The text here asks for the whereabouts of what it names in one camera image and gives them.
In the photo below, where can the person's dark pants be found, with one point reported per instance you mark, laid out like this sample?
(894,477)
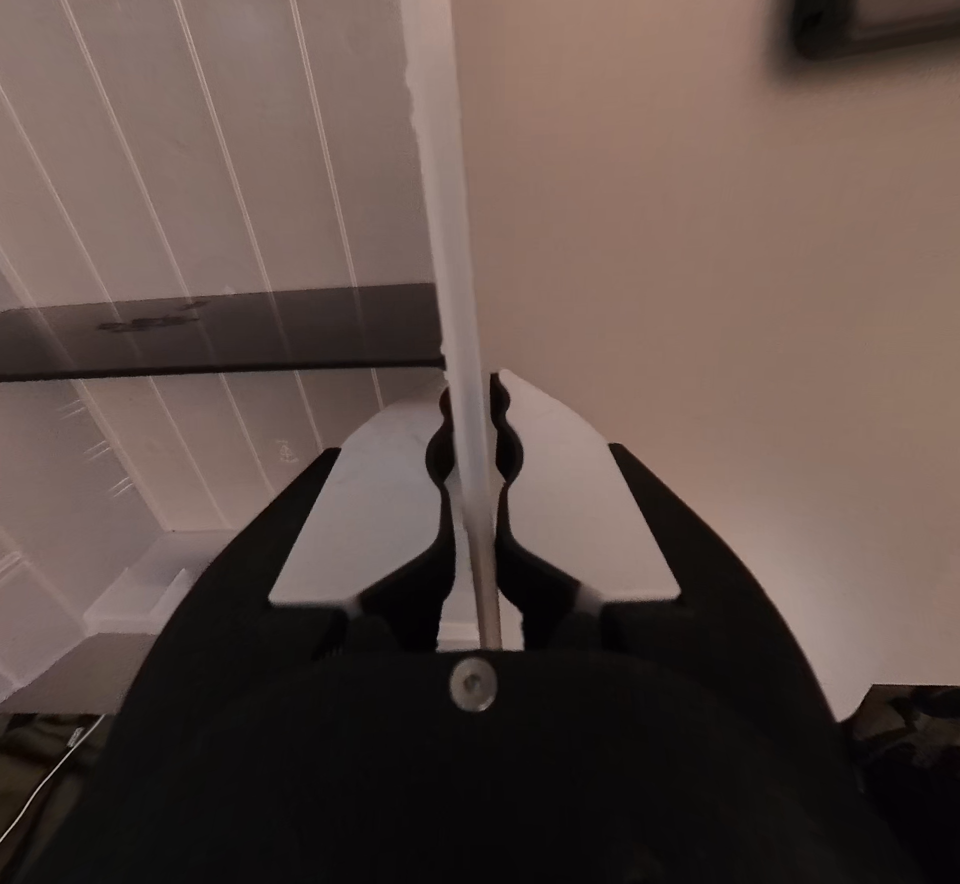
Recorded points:
(900,786)

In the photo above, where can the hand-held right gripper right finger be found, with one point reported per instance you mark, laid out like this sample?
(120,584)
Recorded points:
(585,509)

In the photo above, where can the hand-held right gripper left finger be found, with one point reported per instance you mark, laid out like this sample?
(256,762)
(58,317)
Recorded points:
(375,516)

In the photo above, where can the clear plastic bin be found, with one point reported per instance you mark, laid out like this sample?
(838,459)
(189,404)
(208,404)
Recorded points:
(225,148)

